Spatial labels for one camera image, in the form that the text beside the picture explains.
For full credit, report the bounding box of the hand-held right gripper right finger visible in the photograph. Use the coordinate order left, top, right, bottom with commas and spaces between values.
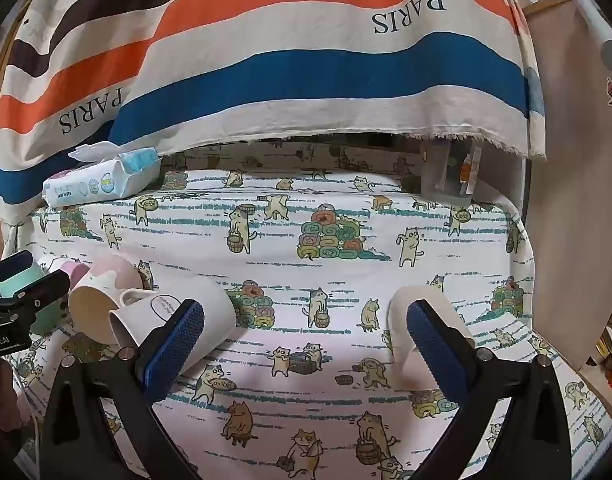
406, 299, 573, 480

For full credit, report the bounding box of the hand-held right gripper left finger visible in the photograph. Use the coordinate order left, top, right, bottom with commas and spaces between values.
38, 299, 207, 480

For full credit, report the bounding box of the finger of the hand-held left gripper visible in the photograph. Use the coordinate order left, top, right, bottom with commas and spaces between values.
0, 250, 34, 287
0, 270, 71, 333

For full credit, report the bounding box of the mint green cup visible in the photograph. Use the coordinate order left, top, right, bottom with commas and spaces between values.
0, 262, 69, 337

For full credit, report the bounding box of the plain white cup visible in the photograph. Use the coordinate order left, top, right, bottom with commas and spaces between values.
387, 285, 478, 392

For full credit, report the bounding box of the pink and white cup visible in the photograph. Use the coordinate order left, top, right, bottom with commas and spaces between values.
38, 254, 92, 288

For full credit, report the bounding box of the cream and pink cup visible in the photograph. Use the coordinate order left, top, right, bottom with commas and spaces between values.
68, 254, 142, 345

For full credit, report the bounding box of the wet wipes pack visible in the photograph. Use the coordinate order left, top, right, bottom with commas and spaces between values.
42, 142, 163, 209

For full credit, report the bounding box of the cat printed bed sheet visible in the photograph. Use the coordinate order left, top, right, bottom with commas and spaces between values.
6, 140, 612, 480

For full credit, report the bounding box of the clear plastic container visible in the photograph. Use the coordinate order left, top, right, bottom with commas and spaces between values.
420, 137, 485, 207

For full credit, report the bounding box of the wooden board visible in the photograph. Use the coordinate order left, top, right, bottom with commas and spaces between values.
520, 0, 612, 372

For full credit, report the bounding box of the striped cloth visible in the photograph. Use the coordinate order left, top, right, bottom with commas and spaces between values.
0, 0, 548, 227

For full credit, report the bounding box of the white pole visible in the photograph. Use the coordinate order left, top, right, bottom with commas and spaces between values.
568, 0, 612, 47

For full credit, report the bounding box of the white mug with handle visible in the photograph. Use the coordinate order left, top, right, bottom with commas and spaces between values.
108, 277, 237, 377

